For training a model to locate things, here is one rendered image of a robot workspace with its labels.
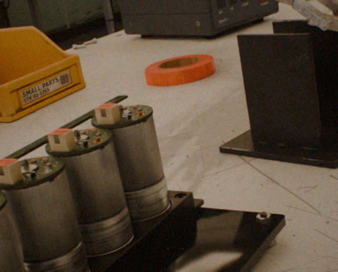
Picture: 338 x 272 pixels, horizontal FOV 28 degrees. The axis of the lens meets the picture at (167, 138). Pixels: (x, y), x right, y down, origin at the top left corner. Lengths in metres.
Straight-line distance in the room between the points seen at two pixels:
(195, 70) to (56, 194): 0.35
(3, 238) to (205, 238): 0.09
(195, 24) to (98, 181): 0.49
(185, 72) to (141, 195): 0.30
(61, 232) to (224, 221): 0.08
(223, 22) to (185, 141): 0.32
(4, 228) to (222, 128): 0.24
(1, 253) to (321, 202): 0.16
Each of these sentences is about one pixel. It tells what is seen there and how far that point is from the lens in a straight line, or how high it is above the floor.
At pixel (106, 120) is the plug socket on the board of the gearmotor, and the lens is 0.26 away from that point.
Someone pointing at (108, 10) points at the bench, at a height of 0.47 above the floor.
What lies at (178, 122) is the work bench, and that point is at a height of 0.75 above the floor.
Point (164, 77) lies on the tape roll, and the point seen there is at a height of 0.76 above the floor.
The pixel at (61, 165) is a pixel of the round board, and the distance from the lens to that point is 0.22.
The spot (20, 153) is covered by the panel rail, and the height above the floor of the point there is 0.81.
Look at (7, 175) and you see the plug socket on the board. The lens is 0.22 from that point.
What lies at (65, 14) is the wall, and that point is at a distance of 6.09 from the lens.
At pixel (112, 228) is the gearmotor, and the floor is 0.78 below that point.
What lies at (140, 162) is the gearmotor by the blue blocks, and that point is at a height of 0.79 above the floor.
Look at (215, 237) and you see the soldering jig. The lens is 0.27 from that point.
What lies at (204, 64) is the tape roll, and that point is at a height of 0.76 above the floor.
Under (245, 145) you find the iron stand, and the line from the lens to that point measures 0.38.
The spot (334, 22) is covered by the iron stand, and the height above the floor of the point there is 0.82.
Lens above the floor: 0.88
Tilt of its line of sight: 18 degrees down
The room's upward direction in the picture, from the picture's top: 11 degrees counter-clockwise
